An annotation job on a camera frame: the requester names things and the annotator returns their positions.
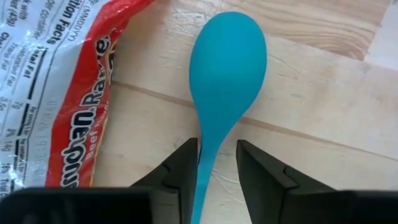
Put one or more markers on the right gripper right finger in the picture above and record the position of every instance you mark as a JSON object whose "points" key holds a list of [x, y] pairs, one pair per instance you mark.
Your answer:
{"points": [[264, 186]]}

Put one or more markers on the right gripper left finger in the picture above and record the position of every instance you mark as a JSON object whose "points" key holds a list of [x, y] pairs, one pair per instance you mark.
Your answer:
{"points": [[183, 174]]}

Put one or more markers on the teal plastic spoon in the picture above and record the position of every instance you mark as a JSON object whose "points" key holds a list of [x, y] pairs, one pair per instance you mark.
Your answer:
{"points": [[227, 68]]}

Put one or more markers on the red ramen noodle packet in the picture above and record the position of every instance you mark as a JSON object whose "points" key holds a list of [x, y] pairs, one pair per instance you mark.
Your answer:
{"points": [[84, 93]]}

